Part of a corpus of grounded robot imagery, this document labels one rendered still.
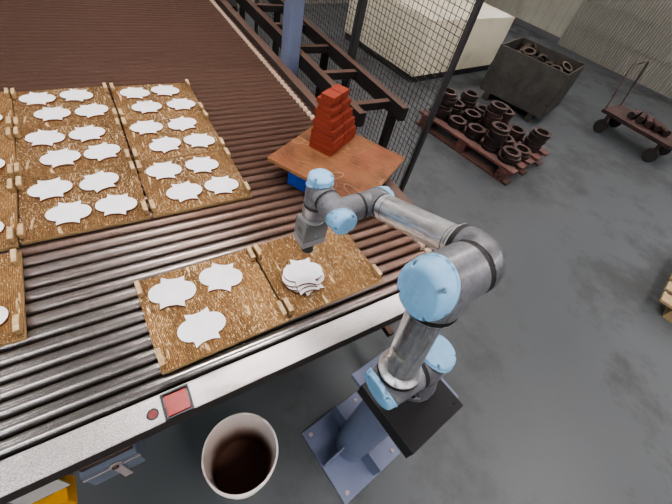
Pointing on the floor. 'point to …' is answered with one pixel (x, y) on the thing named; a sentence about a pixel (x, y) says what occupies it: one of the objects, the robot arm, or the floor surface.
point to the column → (352, 442)
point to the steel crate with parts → (530, 77)
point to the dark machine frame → (323, 79)
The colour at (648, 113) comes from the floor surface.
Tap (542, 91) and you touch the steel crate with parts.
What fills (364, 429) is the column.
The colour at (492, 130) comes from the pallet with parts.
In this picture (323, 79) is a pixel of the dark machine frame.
